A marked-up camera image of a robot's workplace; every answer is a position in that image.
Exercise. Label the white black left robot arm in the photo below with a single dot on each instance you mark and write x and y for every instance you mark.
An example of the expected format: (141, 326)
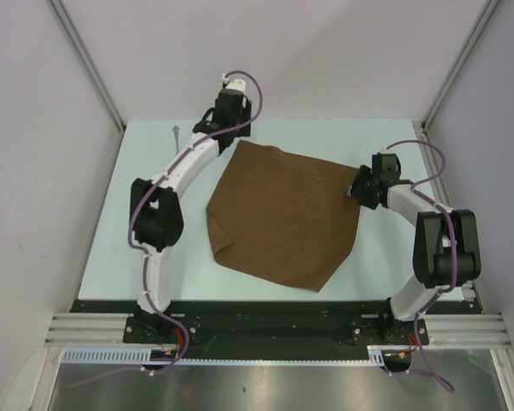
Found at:
(155, 217)

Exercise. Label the aluminium corner post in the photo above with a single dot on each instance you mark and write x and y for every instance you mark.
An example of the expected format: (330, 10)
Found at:
(78, 46)
(470, 44)

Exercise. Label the brown cloth napkin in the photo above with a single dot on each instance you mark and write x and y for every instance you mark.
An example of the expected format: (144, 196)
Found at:
(282, 217)

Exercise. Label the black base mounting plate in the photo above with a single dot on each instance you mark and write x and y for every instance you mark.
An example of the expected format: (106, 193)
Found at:
(256, 330)

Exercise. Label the aluminium corner post right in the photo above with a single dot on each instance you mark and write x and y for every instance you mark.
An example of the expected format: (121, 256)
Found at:
(470, 44)

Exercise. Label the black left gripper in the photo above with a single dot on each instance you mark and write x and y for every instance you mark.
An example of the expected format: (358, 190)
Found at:
(246, 111)

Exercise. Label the aluminium corner post left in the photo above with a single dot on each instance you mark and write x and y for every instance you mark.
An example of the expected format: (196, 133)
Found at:
(78, 46)

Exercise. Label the metal fork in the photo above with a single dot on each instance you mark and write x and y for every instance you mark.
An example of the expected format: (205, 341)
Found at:
(176, 132)

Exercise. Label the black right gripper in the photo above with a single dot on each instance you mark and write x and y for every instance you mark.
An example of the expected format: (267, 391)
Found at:
(363, 174)

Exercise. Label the aluminium front rail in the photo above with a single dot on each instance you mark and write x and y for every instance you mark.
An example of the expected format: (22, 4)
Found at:
(445, 331)

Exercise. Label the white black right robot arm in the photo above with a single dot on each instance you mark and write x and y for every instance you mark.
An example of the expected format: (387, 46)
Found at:
(446, 250)

